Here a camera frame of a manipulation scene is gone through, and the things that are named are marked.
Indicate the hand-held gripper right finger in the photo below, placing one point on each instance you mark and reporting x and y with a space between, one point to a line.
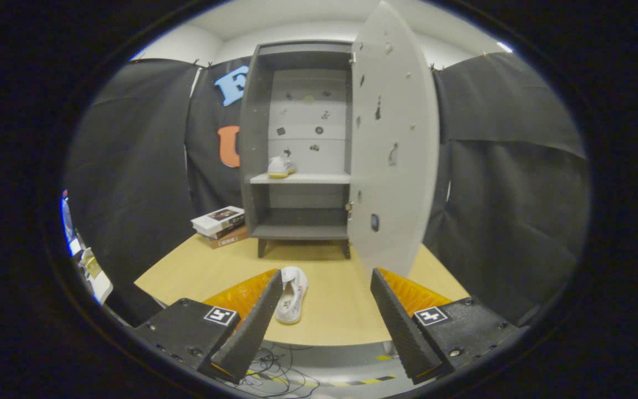
399 327

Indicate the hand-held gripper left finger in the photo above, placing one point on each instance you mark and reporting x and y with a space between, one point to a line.
252 327

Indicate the white shoe with red marks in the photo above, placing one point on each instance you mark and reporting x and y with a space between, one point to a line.
292 296

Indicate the white shoe with yellow sole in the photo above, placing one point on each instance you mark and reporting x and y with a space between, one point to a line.
281 166

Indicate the grey shoe cabinet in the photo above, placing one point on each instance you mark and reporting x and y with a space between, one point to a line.
252 138

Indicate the yellow and black floor tape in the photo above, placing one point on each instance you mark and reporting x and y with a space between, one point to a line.
352 382

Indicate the brown cover book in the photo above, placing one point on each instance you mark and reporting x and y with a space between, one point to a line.
230 238

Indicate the thin grey book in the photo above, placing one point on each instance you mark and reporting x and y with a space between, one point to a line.
225 230

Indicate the white box with yellow label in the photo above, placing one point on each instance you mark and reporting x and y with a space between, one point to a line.
97 280

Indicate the black backdrop cloth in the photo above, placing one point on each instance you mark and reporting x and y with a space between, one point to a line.
130 166

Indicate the blue printed board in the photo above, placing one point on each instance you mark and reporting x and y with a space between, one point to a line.
67 221

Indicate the small ceiling light panel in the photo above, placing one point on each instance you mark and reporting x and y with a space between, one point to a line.
505 47

